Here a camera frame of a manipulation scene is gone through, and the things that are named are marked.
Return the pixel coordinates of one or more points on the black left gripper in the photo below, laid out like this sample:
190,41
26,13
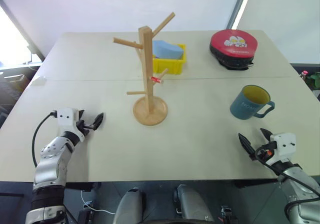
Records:
85,128

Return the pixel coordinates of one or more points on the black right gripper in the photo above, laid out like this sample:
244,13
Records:
262,154

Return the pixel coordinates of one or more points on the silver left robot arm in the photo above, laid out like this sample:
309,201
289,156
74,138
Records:
50,159

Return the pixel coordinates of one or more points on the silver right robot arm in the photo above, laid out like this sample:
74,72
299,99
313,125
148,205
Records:
300,184

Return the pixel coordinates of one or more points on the wooden mug tree stand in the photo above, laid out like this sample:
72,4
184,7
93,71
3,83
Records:
147,71

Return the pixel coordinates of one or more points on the blue mug, yellow inside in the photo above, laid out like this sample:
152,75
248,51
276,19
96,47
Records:
243,107

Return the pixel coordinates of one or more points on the red tape marker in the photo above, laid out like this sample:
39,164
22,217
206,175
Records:
156,79

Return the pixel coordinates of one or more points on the brown cardboard box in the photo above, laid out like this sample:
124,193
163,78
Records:
17,82

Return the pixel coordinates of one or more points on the green plant with pink cap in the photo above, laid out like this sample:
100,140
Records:
313,80

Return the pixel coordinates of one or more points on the grey rounded robot leg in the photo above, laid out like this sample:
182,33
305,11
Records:
192,204
130,206

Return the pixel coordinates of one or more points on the yellow plastic bin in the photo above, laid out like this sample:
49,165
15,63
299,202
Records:
170,65

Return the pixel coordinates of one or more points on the red and black round pad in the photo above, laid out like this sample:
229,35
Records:
232,46

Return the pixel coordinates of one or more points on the blue sponge block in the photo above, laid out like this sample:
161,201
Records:
166,50

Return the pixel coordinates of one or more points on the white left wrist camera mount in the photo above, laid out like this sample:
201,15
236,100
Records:
67,119

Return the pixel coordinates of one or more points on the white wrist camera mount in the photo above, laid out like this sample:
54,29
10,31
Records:
285,146
67,119

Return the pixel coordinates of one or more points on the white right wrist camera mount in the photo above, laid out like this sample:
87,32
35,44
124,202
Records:
285,146

